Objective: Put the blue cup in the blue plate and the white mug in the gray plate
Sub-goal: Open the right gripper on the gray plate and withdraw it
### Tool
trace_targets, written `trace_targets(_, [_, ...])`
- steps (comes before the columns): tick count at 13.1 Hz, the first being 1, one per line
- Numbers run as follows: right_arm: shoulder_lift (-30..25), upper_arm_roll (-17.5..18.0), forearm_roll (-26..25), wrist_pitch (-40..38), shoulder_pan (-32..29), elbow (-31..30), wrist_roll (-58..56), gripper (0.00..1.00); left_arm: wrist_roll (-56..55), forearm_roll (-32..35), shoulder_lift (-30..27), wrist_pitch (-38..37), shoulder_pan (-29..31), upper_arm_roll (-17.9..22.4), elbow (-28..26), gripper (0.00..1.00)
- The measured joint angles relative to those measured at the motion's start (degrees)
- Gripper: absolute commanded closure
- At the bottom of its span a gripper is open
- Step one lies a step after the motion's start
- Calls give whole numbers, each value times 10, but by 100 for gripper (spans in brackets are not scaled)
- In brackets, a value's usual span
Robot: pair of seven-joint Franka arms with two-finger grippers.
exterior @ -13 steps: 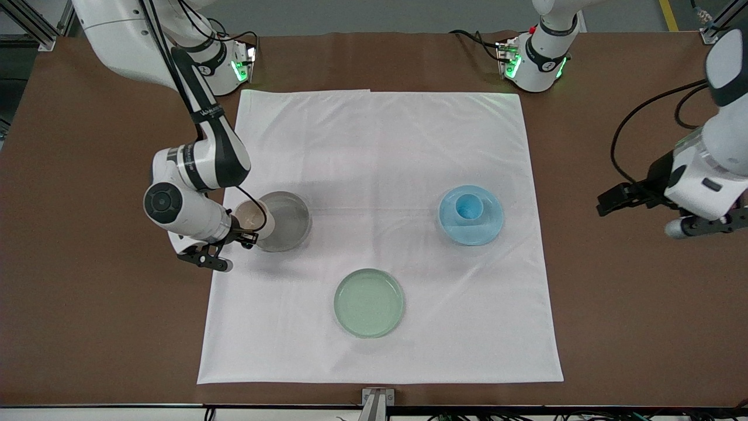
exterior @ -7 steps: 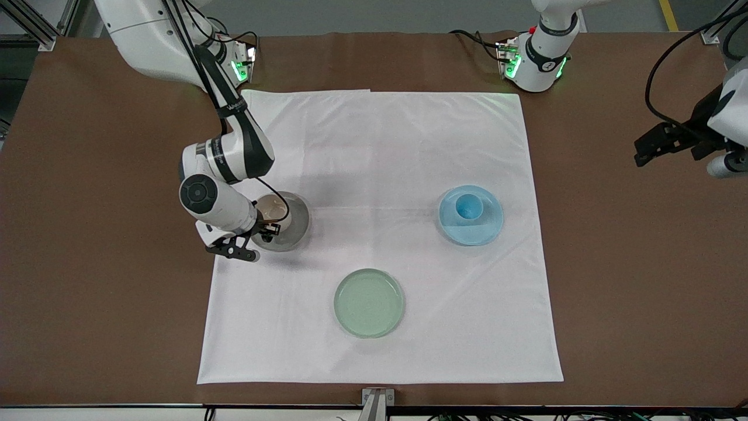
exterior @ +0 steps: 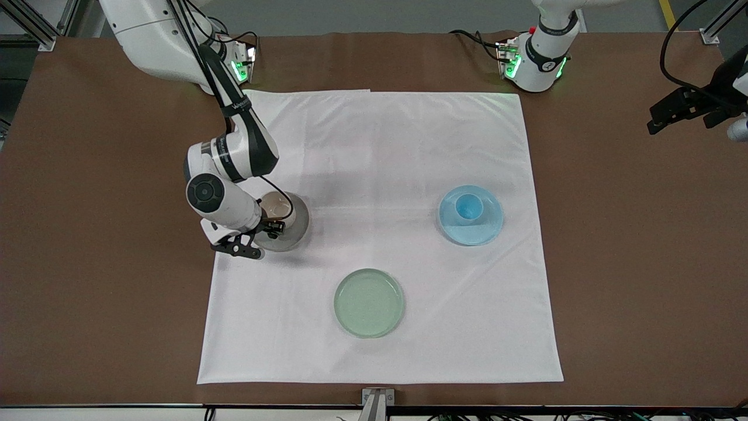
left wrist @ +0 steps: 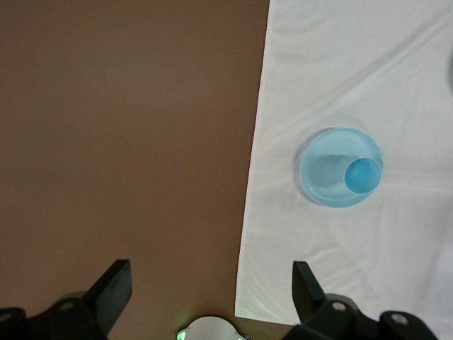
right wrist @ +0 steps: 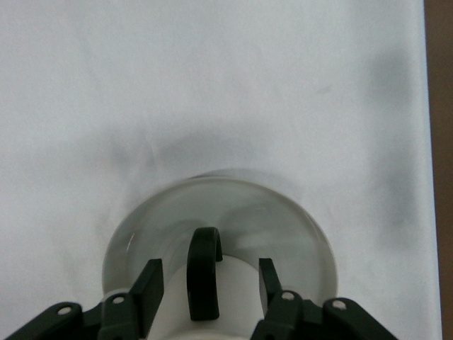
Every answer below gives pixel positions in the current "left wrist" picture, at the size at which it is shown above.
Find white tablecloth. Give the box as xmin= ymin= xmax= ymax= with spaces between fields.
xmin=234 ymin=0 xmax=453 ymax=340

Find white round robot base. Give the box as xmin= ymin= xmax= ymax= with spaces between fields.
xmin=176 ymin=316 xmax=246 ymax=340

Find small blue cup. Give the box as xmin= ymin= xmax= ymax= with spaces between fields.
xmin=332 ymin=155 xmax=384 ymax=195

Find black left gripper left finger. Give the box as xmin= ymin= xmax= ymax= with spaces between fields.
xmin=26 ymin=259 xmax=133 ymax=340

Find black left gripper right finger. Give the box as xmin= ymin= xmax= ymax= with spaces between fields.
xmin=282 ymin=261 xmax=382 ymax=340

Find light blue round plate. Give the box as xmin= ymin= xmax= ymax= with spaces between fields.
xmin=299 ymin=127 xmax=384 ymax=208

